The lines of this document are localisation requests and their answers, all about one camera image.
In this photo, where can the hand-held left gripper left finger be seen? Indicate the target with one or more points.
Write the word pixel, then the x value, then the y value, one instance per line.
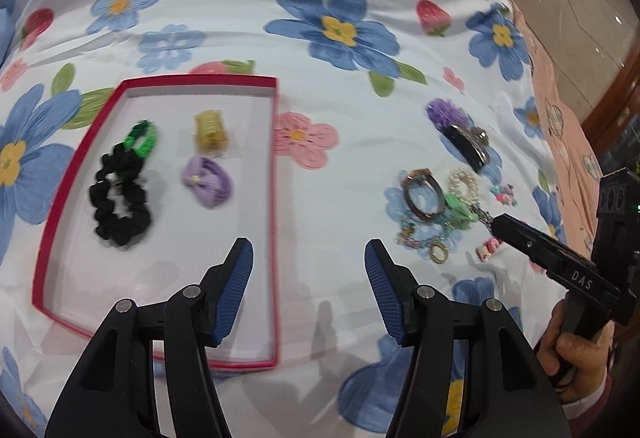
pixel 232 293

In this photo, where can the person's right forearm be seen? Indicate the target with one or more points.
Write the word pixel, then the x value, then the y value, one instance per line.
pixel 592 400

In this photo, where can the brown wooden frame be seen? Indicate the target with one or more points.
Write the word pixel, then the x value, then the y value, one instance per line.
pixel 615 103

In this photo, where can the gold wrist watch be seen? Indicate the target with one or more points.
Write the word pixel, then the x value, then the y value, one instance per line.
pixel 410 200

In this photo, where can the red shallow box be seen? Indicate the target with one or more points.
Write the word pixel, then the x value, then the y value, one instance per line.
pixel 90 248

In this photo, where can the pink hair clip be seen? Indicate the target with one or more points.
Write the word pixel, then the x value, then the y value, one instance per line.
pixel 489 250

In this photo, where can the pink printed cloth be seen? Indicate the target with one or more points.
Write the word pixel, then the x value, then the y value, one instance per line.
pixel 555 118

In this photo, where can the black scrunchie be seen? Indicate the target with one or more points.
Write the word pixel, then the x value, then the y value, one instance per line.
pixel 107 228

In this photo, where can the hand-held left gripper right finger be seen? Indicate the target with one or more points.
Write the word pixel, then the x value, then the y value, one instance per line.
pixel 382 288

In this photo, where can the person's right hand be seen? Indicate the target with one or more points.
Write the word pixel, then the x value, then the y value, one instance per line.
pixel 575 350

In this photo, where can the black hair claw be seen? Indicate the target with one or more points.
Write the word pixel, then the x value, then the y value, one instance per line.
pixel 470 148

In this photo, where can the purple flower hair clip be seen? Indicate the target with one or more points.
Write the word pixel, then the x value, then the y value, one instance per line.
pixel 445 113

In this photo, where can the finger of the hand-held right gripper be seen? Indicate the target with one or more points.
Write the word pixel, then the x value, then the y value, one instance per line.
pixel 522 238

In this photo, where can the yellow hair claw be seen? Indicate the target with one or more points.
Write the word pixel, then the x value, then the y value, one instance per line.
pixel 210 133

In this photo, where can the green bow hair clip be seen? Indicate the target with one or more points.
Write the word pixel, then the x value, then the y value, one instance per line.
pixel 457 213

